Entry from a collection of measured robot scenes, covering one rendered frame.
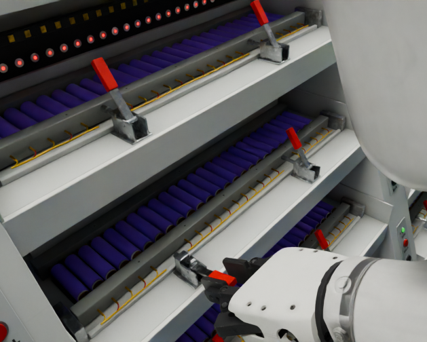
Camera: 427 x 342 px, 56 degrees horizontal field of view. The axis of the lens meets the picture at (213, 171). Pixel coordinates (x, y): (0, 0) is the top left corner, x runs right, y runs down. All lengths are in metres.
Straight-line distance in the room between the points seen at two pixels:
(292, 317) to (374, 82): 0.21
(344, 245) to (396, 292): 0.54
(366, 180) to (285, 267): 0.50
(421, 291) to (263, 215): 0.35
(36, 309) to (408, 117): 0.34
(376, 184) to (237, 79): 0.41
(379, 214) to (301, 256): 0.50
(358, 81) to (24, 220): 0.30
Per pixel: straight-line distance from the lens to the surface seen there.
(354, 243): 0.84
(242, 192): 0.62
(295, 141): 0.65
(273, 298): 0.36
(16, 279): 0.40
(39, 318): 0.42
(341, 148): 0.76
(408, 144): 0.19
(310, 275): 0.37
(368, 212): 0.90
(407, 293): 0.29
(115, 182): 0.43
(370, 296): 0.30
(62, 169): 0.42
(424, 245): 1.15
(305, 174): 0.66
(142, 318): 0.50
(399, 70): 0.18
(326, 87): 0.81
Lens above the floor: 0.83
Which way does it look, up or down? 20 degrees down
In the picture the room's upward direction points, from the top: 20 degrees counter-clockwise
